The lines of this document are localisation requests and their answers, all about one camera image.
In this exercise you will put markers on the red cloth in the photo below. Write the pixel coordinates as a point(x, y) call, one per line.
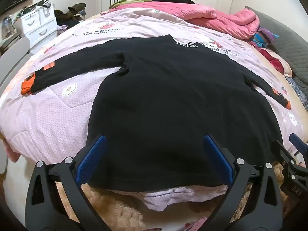
point(276, 62)

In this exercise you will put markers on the lilac strawberry print quilt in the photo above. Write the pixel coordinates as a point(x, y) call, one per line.
point(60, 115)

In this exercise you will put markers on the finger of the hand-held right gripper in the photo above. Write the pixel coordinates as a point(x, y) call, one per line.
point(282, 152)
point(298, 142)

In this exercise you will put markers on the blue floral sheet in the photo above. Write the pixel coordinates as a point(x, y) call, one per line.
point(298, 91)

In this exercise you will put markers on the black sweater with orange cuffs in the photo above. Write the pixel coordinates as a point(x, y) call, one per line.
point(168, 113)

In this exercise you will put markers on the beige fluffy rug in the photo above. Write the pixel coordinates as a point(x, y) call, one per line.
point(120, 209)

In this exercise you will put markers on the pink comforter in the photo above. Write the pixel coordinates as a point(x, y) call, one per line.
point(216, 21)

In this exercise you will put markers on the lilac cloth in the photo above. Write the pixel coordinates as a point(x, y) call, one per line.
point(62, 28)

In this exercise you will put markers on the grey chair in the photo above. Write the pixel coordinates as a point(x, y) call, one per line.
point(14, 50)

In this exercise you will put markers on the white drawer cabinet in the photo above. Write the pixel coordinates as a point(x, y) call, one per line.
point(41, 31)

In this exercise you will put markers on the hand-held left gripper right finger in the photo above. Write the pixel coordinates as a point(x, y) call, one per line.
point(217, 158)

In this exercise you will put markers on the pile of dark clothes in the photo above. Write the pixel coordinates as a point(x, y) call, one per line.
point(69, 16)

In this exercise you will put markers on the striped colourful pillow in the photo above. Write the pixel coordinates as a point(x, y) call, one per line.
point(264, 37)

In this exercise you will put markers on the grey quilted headboard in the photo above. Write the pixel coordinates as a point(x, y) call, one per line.
point(288, 43)

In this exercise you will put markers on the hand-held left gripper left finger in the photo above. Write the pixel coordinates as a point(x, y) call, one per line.
point(92, 156)

